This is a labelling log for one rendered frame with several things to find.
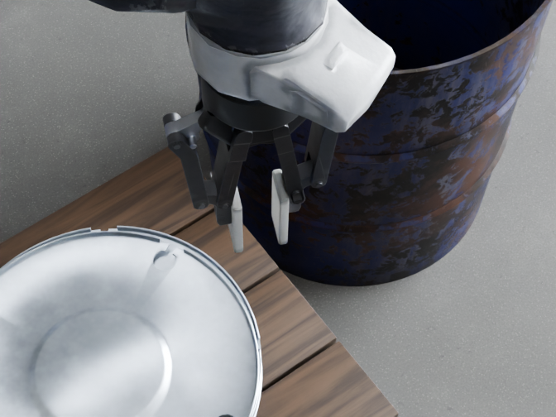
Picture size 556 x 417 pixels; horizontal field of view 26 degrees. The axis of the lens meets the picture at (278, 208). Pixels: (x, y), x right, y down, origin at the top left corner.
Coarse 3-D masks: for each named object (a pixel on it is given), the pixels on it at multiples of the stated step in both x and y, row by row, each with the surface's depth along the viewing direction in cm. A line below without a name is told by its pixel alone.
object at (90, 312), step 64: (64, 256) 116; (128, 256) 116; (192, 256) 116; (0, 320) 113; (64, 320) 112; (128, 320) 112; (192, 320) 113; (0, 384) 109; (64, 384) 109; (128, 384) 109; (192, 384) 109; (256, 384) 109
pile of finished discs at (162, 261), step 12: (84, 228) 118; (120, 228) 118; (132, 228) 118; (144, 228) 118; (48, 240) 117; (168, 240) 118; (180, 240) 117; (24, 252) 117; (168, 252) 117; (156, 264) 117; (168, 264) 117; (216, 264) 116; (228, 276) 115; (252, 324) 113
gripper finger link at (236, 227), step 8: (240, 200) 93; (232, 208) 92; (240, 208) 92; (232, 216) 93; (240, 216) 93; (232, 224) 94; (240, 224) 94; (232, 232) 96; (240, 232) 95; (232, 240) 97; (240, 240) 96; (240, 248) 98
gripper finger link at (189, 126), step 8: (200, 112) 83; (176, 120) 84; (184, 120) 84; (192, 120) 83; (168, 128) 84; (176, 128) 84; (184, 128) 83; (192, 128) 84; (200, 128) 84; (192, 136) 84; (192, 144) 84
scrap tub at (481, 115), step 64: (384, 0) 166; (448, 0) 160; (512, 0) 147; (448, 64) 117; (512, 64) 125; (384, 128) 125; (448, 128) 128; (256, 192) 145; (320, 192) 138; (384, 192) 137; (448, 192) 142; (320, 256) 152; (384, 256) 151
